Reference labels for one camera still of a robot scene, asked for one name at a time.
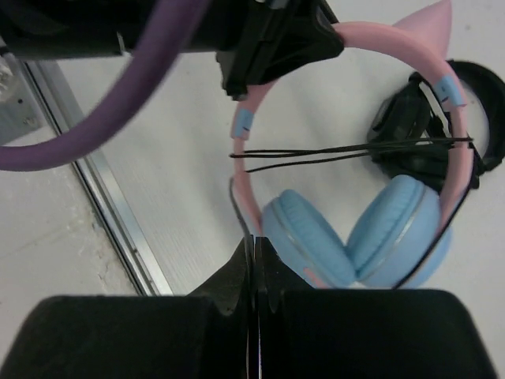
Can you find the left metal mounting bracket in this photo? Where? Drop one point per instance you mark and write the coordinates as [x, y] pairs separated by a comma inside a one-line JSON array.
[[20, 113]]

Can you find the black headphones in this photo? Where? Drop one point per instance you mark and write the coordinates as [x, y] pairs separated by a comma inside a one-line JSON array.
[[408, 114]]

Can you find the aluminium table edge rail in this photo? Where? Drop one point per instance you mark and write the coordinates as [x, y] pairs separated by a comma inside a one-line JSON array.
[[61, 109]]

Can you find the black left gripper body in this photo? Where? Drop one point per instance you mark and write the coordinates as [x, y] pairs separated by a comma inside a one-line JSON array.
[[169, 28]]

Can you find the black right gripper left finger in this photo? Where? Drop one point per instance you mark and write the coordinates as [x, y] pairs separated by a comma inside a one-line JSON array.
[[205, 334]]

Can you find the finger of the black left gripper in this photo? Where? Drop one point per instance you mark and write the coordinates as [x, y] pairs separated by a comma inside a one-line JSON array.
[[282, 36]]

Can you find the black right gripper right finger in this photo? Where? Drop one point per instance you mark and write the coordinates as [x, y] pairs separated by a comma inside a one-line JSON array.
[[310, 333]]

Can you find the pink blue cat-ear headphones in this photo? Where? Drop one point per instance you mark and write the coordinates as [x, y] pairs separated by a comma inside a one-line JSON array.
[[403, 235]]

